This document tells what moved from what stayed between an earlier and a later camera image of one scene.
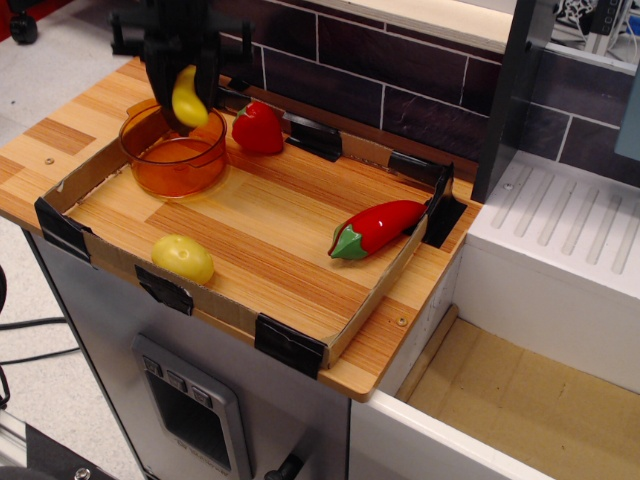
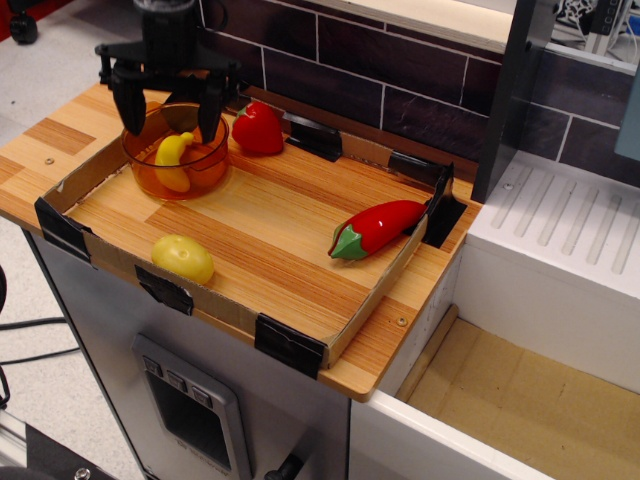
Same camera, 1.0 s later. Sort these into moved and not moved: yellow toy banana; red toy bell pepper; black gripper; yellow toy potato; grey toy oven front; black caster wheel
Moved: yellow toy banana; black gripper
Not moved: yellow toy potato; grey toy oven front; red toy bell pepper; black caster wheel
